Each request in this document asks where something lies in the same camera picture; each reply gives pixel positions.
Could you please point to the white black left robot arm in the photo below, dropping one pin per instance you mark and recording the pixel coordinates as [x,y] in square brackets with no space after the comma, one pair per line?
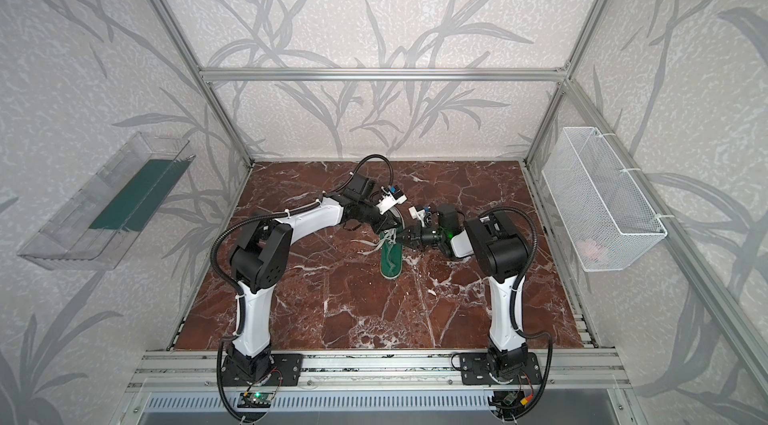
[252,257]

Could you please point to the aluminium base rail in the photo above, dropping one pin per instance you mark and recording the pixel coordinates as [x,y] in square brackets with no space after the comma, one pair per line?
[362,380]

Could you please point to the white wire mesh basket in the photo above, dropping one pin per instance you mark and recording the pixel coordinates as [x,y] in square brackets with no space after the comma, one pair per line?
[597,198]

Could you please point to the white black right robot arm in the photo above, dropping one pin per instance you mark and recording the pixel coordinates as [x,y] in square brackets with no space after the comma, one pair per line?
[503,241]

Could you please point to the clear plastic wall tray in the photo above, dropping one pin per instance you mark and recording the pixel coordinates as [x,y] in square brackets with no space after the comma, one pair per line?
[95,228]

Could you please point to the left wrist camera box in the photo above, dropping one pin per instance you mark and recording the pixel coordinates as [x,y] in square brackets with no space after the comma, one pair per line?
[365,190]

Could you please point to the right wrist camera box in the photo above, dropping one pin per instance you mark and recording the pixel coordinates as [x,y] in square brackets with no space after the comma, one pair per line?
[445,216]

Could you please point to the right circuit board with wires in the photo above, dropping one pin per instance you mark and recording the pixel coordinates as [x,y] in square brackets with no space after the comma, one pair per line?
[511,405]

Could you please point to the green circuit board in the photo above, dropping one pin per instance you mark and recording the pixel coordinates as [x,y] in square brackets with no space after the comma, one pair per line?
[255,400]

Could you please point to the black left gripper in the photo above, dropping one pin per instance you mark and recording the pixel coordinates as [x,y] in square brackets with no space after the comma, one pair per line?
[377,219]

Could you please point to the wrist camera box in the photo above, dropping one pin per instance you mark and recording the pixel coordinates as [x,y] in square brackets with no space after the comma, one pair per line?
[445,216]
[365,190]

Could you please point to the white shoelace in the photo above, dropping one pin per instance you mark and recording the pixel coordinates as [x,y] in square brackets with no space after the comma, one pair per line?
[387,240]

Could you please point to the green canvas sneaker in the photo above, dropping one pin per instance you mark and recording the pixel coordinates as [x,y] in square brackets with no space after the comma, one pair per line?
[391,262]

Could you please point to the aluminium cage frame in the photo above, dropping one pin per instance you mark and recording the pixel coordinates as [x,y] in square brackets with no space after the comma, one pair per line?
[741,335]

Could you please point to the pink object in basket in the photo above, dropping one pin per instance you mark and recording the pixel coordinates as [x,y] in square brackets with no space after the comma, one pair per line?
[591,250]

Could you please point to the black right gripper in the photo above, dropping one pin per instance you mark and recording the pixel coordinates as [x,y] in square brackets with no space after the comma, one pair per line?
[420,235]

